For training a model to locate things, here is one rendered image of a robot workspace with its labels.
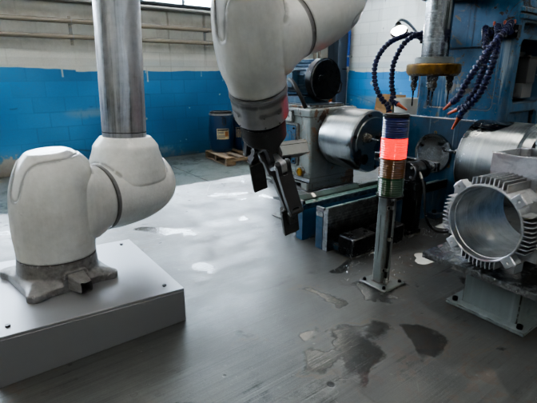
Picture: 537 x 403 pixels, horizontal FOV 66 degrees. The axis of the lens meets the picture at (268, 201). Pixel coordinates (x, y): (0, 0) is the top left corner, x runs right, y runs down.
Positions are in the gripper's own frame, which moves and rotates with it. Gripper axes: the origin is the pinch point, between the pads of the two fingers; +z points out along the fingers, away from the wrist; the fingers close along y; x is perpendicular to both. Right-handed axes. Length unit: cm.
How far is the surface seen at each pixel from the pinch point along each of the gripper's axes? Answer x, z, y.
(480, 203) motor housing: 45.4, 14.3, 11.3
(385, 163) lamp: 28.9, 4.8, -2.9
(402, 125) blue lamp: 33.6, -2.9, -4.3
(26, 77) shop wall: -111, 171, -537
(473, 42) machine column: 103, 15, -50
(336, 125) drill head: 56, 41, -65
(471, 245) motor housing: 36.6, 16.6, 18.2
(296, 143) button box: 31, 32, -52
